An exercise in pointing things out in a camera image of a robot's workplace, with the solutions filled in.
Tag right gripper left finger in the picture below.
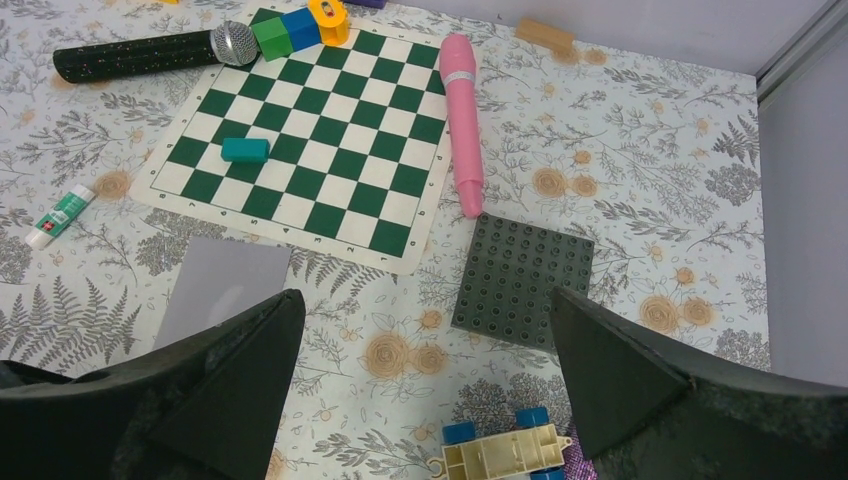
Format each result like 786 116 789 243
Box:
1 289 305 479

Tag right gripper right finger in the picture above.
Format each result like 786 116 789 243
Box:
551 287 847 479

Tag small green white bottle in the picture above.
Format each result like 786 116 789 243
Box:
24 184 96 250

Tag purple glitter microphone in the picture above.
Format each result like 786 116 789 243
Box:
562 433 598 480

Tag beige toy car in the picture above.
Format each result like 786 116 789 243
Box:
427 406 574 480

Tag grey lego baseplate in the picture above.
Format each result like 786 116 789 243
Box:
451 213 594 352

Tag teal cube block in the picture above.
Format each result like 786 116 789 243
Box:
221 138 270 164

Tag green white chessboard mat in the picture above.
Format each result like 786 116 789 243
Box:
130 18 450 275

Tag floral table cloth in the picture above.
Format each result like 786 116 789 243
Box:
1 1 770 479

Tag black toy microphone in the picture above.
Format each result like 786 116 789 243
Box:
52 21 259 84

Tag purple lego brick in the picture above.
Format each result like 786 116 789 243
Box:
344 0 387 10

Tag colourful block chain toy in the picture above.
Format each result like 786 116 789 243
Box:
250 0 350 61

